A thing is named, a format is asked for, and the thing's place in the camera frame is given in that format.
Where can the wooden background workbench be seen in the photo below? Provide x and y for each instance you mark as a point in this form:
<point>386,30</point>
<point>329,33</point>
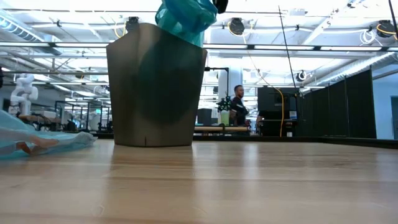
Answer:
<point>40,119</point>

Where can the wooden background table top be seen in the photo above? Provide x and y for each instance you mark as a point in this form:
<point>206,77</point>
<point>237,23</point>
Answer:
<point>217,128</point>

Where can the black partition wall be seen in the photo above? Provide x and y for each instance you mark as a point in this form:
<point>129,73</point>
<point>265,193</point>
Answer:
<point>357,105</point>

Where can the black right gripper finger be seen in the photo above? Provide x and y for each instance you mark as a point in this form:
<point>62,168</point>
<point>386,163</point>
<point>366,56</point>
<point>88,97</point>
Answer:
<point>220,5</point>

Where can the light green bottle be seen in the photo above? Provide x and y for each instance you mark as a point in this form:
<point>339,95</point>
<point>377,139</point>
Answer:
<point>224,119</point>

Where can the gray trash bin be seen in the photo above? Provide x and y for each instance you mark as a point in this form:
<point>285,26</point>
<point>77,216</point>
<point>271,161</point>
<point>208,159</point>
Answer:
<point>155,109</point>

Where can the silver ventilation duct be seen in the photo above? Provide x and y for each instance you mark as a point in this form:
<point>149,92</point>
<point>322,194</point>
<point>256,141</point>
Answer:
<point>357,67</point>

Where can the long ceiling light strip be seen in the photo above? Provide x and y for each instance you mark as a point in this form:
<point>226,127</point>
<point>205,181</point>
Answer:
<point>280,47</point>

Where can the black background robot arm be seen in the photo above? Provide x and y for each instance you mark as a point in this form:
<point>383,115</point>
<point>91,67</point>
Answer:
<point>224,104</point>

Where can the thin black pole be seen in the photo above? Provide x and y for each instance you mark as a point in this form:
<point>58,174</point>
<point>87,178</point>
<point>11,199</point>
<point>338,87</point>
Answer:
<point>286,43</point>

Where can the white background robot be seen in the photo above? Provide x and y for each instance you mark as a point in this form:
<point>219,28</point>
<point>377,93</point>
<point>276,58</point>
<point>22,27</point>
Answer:
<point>23,93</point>

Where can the teal trash bag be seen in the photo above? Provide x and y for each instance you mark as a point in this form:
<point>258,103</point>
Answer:
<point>186,18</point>

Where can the person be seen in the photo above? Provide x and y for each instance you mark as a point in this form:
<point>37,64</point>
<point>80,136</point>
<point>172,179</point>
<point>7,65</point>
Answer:
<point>239,109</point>

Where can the black metal table frame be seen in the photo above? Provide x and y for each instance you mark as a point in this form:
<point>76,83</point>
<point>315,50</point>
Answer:
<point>311,139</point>

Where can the light blue trash bag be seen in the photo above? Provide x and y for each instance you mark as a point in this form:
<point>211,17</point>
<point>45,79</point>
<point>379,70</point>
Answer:
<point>71,141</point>

